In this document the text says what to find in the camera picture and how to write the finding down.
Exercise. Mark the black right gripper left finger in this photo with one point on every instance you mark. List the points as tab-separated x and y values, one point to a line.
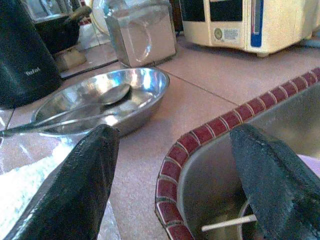
75	195

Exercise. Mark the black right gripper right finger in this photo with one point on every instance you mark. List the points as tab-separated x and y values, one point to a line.
275	190

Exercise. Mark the shallow stainless steel dish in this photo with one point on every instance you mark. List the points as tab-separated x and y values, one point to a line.
140	82

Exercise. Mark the light purple plastic bowl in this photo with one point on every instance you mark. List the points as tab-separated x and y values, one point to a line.
312	165

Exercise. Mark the small stainless steel bowl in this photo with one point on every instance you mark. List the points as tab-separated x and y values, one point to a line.
250	232

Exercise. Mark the clear bubble wrap sheet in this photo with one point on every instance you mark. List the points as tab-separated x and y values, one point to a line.
20	180

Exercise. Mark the wooden chopstick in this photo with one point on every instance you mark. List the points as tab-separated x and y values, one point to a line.
225	223

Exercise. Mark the stainless steel sink basin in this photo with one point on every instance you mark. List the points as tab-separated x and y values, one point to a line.
212	175

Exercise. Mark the stainless steel spoon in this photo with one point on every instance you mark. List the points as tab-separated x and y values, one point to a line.
115	95

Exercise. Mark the black electric kettle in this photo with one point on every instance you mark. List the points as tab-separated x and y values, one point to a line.
25	50

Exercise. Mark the black mortar with pestle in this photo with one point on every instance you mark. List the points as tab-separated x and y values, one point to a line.
57	32

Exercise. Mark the blender jar with brown powder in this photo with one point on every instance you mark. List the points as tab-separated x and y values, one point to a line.
130	37

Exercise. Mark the cream water ionizer appliance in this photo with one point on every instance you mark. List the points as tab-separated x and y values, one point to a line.
200	32

